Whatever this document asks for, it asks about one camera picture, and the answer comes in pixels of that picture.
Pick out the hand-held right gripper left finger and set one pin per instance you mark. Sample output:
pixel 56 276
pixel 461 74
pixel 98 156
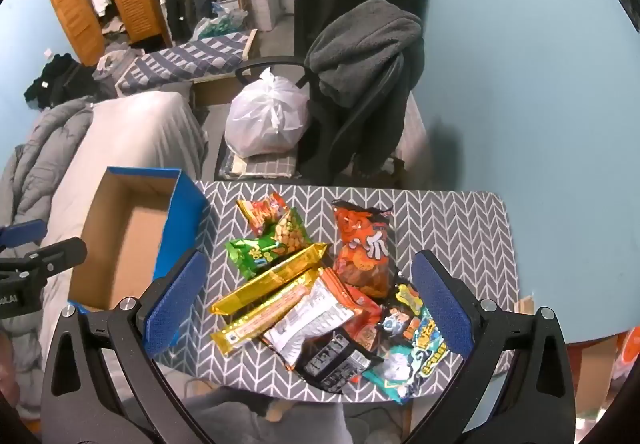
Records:
pixel 175 301

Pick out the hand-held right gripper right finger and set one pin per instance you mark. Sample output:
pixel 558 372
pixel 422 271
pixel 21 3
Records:
pixel 442 306

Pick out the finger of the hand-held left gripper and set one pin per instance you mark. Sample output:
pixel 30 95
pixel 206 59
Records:
pixel 55 254
pixel 22 231

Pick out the blue cardboard box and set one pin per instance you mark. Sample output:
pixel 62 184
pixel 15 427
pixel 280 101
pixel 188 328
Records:
pixel 125 244

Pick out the long gold snack packet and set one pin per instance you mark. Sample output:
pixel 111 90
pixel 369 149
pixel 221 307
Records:
pixel 272 276
pixel 260 314

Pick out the black snack packet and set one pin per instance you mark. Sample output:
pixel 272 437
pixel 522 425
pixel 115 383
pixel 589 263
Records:
pixel 335 361

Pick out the teal cartoon snack packet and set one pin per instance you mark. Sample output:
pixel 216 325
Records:
pixel 420 349

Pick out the grey chevron table cover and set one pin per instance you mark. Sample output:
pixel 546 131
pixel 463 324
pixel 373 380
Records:
pixel 450 234

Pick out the grey quilted duvet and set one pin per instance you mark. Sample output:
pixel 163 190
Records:
pixel 35 154

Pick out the large orange striped snack packet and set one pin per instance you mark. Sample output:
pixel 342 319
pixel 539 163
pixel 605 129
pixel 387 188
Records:
pixel 362 249

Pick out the small orange snack packet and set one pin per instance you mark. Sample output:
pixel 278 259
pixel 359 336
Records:
pixel 260 213

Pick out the green bean snack packet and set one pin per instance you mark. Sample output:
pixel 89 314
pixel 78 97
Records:
pixel 290 236

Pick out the person's grey trousers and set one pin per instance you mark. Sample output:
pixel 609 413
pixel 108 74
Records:
pixel 240 416

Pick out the white snack packet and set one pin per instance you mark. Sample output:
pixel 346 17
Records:
pixel 307 319

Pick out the light grey bed sheet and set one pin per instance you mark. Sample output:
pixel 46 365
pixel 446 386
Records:
pixel 135 134

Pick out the pile of black clothes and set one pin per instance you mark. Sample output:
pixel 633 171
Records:
pixel 57 79

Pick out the checked stool cushion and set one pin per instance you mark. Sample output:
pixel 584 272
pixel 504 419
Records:
pixel 265 164

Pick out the black office chair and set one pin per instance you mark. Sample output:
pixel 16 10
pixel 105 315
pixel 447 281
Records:
pixel 330 134

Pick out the white plastic bag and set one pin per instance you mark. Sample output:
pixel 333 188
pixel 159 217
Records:
pixel 267 117

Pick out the striped mattress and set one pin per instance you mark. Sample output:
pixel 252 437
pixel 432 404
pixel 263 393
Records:
pixel 185 57

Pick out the dark grey fleece blanket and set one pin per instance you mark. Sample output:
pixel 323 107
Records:
pixel 365 49

